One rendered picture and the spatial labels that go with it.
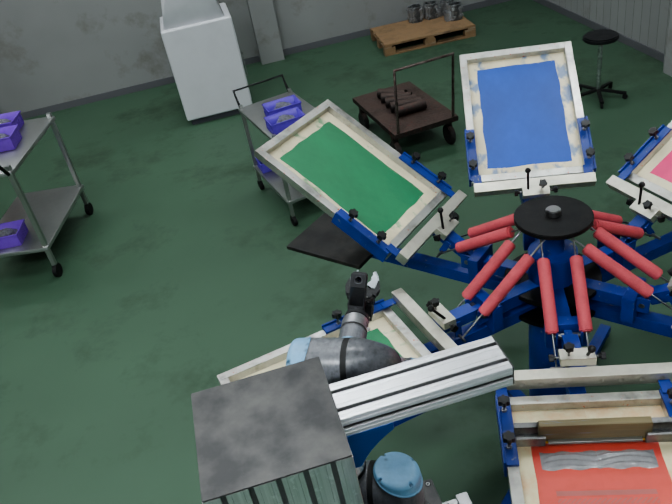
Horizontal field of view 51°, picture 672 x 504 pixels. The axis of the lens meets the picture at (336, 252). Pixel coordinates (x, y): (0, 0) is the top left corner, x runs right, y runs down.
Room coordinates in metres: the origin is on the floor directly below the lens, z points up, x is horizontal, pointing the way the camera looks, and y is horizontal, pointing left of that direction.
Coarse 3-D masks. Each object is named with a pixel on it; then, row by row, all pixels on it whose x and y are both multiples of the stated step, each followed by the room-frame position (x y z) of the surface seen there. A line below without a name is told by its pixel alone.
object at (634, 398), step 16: (512, 400) 1.71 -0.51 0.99; (528, 400) 1.70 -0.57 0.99; (544, 400) 1.68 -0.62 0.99; (560, 400) 1.67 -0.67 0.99; (576, 400) 1.66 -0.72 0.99; (592, 400) 1.64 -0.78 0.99; (608, 400) 1.63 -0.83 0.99; (624, 400) 1.62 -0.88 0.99; (640, 400) 1.61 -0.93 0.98; (656, 400) 1.60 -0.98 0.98; (512, 480) 1.39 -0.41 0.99; (512, 496) 1.33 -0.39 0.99
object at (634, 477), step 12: (600, 444) 1.48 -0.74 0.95; (612, 444) 1.47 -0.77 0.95; (624, 444) 1.47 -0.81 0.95; (636, 444) 1.46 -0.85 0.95; (648, 444) 1.45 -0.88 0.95; (660, 456) 1.39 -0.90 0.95; (612, 468) 1.39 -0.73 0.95; (636, 468) 1.37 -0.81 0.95; (648, 468) 1.36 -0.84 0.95; (660, 468) 1.35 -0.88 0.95; (612, 480) 1.34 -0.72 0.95; (624, 480) 1.33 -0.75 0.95; (636, 480) 1.33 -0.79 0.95; (648, 480) 1.32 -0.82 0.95; (660, 480) 1.31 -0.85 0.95; (660, 492) 1.27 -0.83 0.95
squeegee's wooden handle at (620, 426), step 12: (552, 420) 1.53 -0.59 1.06; (564, 420) 1.52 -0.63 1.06; (576, 420) 1.51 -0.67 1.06; (588, 420) 1.51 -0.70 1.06; (600, 420) 1.50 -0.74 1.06; (612, 420) 1.49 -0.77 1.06; (624, 420) 1.48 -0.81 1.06; (636, 420) 1.47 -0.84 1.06; (648, 420) 1.46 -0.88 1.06; (540, 432) 1.52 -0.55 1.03; (552, 432) 1.51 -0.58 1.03; (564, 432) 1.50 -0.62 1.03; (576, 432) 1.50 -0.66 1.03; (588, 432) 1.49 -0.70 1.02; (600, 432) 1.48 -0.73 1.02; (612, 432) 1.47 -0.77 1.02; (624, 432) 1.47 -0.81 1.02; (636, 432) 1.46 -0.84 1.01
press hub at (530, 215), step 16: (528, 208) 2.41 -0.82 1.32; (544, 208) 2.39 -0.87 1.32; (560, 208) 2.33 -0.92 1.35; (576, 208) 2.34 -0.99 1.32; (528, 224) 2.30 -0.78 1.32; (544, 224) 2.28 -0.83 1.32; (560, 224) 2.25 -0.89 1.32; (576, 224) 2.23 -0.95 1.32; (560, 240) 2.29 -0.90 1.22; (544, 256) 2.29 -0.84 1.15; (560, 256) 2.27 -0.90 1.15; (528, 272) 2.34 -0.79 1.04; (560, 272) 2.23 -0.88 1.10; (592, 272) 2.29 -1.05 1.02; (528, 320) 2.20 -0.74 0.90; (544, 352) 2.25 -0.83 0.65; (544, 368) 2.25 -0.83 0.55
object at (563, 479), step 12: (552, 444) 1.52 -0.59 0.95; (564, 444) 1.51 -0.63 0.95; (576, 444) 1.50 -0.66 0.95; (588, 444) 1.49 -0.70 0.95; (540, 468) 1.44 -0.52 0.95; (540, 480) 1.39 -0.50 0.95; (552, 480) 1.39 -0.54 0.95; (564, 480) 1.38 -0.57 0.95; (576, 480) 1.37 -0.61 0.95; (588, 480) 1.36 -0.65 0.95; (600, 480) 1.35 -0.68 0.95; (540, 492) 1.35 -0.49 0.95; (552, 492) 1.34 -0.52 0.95
